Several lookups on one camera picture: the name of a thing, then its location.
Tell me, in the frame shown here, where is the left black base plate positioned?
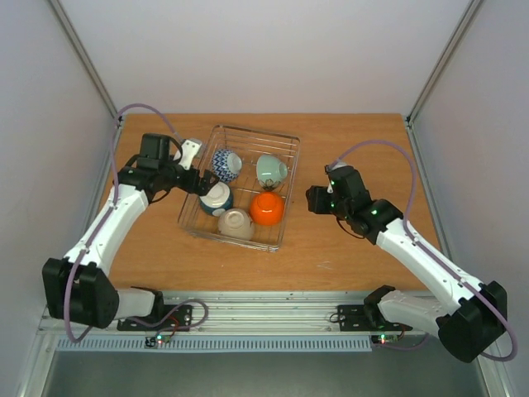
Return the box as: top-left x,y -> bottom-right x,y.
117,304 -> 193,332

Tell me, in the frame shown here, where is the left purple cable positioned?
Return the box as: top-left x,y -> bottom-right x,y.
64,103 -> 207,344

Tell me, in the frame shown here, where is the circuit board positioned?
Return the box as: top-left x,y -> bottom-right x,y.
144,335 -> 172,348
371,333 -> 400,345

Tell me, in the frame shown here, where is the teal ceramic bowl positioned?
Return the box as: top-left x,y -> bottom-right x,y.
256,155 -> 288,191

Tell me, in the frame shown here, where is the aluminium rail frame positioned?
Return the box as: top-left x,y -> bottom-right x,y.
37,289 -> 493,337

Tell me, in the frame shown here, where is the right circuit board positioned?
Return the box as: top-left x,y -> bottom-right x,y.
371,333 -> 400,345

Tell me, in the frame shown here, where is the grey slotted cable duct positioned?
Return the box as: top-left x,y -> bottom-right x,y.
56,335 -> 372,354

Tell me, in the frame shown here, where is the left circuit board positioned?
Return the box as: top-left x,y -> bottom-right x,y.
144,335 -> 172,348

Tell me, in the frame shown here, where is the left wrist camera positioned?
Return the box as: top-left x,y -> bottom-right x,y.
174,138 -> 204,170

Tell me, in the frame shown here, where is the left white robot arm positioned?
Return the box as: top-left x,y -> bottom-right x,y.
42,133 -> 219,329

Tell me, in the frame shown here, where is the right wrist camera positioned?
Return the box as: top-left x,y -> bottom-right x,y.
325,161 -> 347,194

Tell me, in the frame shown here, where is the metal wire dish rack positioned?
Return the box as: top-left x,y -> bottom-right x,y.
178,124 -> 301,252

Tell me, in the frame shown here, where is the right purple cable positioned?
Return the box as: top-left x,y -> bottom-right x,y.
326,140 -> 518,361

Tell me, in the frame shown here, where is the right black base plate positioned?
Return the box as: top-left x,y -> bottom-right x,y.
334,304 -> 412,332

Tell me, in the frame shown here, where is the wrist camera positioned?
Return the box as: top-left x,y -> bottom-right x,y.
174,138 -> 204,170
325,161 -> 347,194

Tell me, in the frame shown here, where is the purple cable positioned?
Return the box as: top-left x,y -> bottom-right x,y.
64,103 -> 207,344
326,140 -> 518,361

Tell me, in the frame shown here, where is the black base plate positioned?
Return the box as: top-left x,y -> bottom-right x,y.
334,304 -> 412,332
117,304 -> 193,332

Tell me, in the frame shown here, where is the white bowl black outside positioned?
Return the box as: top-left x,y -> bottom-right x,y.
199,182 -> 234,217

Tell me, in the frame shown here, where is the red patterned bowl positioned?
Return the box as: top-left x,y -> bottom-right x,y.
212,149 -> 243,184

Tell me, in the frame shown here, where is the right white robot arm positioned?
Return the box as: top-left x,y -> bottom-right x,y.
306,165 -> 508,363

